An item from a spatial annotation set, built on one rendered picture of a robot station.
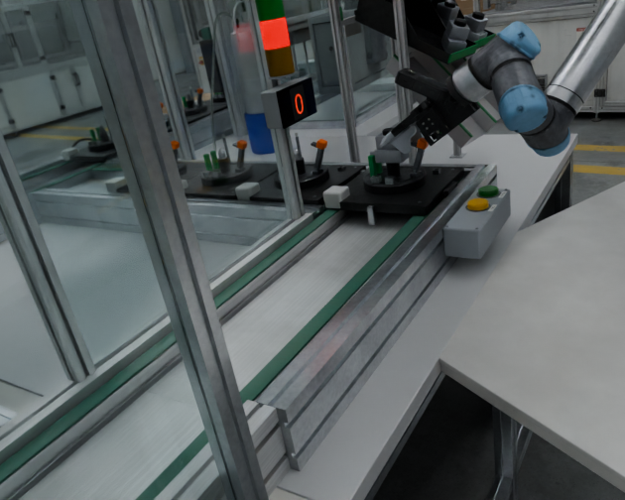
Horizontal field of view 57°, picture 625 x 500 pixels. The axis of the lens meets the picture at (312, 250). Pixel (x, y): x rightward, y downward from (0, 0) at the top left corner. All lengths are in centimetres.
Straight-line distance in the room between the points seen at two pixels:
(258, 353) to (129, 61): 55
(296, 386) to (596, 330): 49
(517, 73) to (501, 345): 47
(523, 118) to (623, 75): 419
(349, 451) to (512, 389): 25
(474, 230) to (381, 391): 37
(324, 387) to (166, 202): 40
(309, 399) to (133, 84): 47
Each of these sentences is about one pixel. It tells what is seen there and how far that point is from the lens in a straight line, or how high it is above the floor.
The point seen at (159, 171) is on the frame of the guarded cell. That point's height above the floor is 130.
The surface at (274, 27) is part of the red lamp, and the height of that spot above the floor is 135.
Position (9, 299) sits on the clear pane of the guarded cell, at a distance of 42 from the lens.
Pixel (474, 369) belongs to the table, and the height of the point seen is 86.
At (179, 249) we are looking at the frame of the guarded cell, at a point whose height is 123.
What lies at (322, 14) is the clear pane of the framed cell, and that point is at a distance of 234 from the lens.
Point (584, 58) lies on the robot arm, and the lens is 123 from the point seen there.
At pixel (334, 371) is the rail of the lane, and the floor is 93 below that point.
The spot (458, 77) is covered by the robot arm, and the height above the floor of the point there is 120.
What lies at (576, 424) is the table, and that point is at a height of 86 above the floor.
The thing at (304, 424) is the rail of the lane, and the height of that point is 91.
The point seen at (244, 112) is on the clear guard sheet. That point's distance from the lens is 112.
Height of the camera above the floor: 141
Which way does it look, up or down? 25 degrees down
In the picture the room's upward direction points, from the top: 10 degrees counter-clockwise
